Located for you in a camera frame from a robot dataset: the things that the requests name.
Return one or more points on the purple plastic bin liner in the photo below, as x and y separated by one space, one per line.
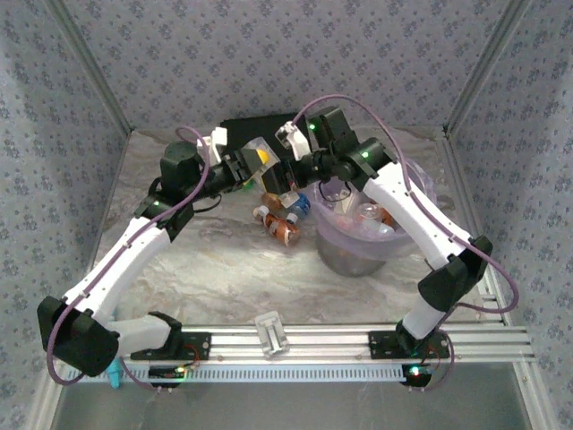
329 233

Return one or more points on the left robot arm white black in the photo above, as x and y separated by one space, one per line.
116 264

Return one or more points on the grey metal mesh bin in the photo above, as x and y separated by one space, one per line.
349 264

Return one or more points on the amber bottle with red cap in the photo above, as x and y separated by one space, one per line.
271 200

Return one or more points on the clear bottle blue Pepsi label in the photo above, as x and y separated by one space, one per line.
303 199

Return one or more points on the black hard case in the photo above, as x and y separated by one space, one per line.
250 127

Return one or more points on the clear bottle blue Pocari label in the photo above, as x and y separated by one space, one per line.
300 209

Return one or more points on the brown label bottle red cap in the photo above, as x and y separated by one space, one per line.
279 226

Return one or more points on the small controller board with LED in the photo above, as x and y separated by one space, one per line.
168 372
416 372

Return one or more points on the light blue tool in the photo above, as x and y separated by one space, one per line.
114 374

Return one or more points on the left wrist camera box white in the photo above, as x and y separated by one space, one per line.
218 139

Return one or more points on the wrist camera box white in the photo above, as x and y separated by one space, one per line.
218 139
295 139

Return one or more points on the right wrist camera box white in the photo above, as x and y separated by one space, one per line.
295 139

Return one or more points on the aluminium side rail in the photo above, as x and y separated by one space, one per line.
452 179

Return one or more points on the aluminium corner post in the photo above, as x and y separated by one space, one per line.
484 67
91 67

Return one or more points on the white plastic bracket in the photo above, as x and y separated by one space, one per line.
271 335

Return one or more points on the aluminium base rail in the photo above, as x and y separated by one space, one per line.
313 342

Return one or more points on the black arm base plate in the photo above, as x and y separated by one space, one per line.
380 345
197 345

